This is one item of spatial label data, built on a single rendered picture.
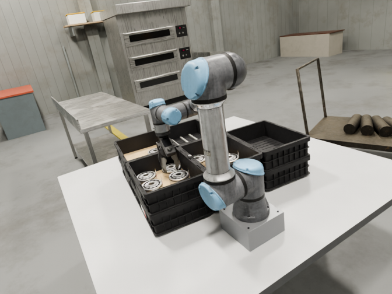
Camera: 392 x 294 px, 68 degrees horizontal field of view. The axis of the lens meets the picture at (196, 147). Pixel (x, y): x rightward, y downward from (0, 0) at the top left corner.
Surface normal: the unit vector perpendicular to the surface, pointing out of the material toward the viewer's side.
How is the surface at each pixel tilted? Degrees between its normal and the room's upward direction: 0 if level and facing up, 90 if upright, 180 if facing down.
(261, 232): 90
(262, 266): 0
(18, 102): 90
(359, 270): 0
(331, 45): 90
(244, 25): 90
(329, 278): 0
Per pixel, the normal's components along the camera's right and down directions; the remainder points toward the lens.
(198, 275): -0.15, -0.91
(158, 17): 0.51, 0.25
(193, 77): -0.85, 0.20
